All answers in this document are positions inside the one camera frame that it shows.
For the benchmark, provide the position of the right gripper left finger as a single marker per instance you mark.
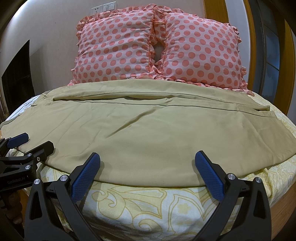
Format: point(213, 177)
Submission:
point(52, 212)

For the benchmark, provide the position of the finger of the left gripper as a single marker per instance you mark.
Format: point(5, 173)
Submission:
point(17, 140)
point(36, 155)

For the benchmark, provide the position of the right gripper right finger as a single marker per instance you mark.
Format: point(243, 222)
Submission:
point(253, 221)

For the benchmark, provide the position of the khaki pants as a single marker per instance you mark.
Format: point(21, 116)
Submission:
point(147, 132)

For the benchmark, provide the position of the dark cabinet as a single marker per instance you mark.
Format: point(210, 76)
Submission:
point(17, 80)

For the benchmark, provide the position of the left polka dot pillow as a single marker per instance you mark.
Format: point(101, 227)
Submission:
point(115, 45)

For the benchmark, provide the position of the polka dot pillow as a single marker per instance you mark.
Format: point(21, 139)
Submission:
point(115, 45)
point(198, 51)

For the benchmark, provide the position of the right polka dot pillow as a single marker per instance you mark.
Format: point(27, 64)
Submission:
point(198, 51)

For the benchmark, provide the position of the white wall switch plate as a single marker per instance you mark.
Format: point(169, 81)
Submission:
point(104, 7)

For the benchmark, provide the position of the wooden door frame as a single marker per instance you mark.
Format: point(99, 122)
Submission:
point(268, 47)

